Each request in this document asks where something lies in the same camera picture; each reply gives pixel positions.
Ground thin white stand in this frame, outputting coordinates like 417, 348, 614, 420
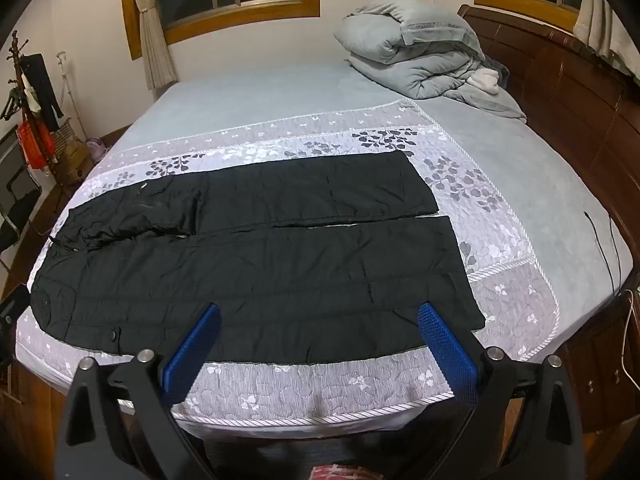
56, 51, 83, 131

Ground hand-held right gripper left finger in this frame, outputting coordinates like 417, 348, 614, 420
54, 303, 222, 480

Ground wicker basket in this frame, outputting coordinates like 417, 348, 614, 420
52, 117, 88, 166

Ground black pants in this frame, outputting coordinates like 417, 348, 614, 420
29, 150, 486, 365

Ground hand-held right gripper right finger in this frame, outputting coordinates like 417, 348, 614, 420
417, 302, 586, 480

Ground black hanging garment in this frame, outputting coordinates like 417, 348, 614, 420
22, 52, 64, 132

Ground beige curtain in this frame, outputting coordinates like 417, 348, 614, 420
572, 0, 640, 81
127, 0, 179, 92

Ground bed with floral bedspread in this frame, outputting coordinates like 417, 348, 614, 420
15, 99, 561, 428

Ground red patterned cloth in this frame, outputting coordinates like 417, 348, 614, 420
310, 464, 373, 480

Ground white cable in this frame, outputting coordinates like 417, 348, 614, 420
616, 289, 637, 382

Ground wooden bed with grey sheet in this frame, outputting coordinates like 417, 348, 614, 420
15, 4, 640, 441

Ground wooden coat rack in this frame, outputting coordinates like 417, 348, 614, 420
4, 30, 51, 176

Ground black cable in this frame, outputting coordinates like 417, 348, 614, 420
585, 212, 623, 293

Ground red bag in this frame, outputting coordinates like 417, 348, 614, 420
17, 120, 54, 170

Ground black folding chair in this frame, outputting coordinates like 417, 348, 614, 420
0, 127, 45, 261

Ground small white cloth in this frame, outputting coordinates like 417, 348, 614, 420
467, 69, 501, 95

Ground grey folded duvet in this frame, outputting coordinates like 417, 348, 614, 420
333, 0, 528, 123

